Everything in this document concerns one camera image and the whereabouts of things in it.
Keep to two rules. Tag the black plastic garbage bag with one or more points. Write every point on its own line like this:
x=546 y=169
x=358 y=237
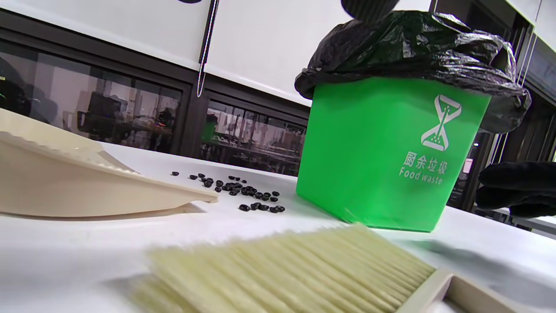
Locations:
x=412 y=48

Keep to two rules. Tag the person's left hand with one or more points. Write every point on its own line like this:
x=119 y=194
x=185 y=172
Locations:
x=369 y=11

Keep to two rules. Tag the green food waste bin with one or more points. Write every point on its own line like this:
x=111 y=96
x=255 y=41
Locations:
x=369 y=165

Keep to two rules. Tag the person's right hand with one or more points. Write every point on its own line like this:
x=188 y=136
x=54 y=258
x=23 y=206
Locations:
x=521 y=187

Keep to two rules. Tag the white table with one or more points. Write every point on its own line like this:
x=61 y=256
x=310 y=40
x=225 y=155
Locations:
x=87 y=261

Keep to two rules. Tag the pile of coffee beans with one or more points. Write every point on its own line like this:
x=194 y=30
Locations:
x=243 y=190

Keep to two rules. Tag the beige plastic dustpan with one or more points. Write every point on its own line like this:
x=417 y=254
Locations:
x=87 y=187

